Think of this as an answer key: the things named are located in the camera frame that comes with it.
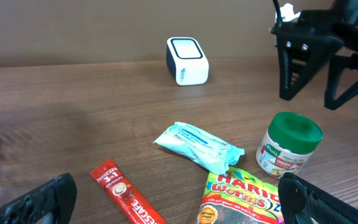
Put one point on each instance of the red snack stick packet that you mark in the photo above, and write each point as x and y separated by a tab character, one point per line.
131	202

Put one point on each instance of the light teal tissue pack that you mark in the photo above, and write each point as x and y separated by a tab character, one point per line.
203	148

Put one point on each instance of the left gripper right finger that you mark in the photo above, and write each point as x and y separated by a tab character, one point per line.
302	202

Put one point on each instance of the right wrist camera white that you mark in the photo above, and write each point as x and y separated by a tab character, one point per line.
285	13

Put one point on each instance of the green lid plastic jar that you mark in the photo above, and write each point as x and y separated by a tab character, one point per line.
288	143

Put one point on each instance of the Haribo gummy worms bag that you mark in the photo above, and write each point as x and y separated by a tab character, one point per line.
239	197

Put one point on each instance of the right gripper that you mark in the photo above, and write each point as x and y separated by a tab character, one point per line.
305	48

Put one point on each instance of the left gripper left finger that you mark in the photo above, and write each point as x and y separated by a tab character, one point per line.
52	202

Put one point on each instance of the white barcode scanner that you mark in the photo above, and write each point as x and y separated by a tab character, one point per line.
186	61

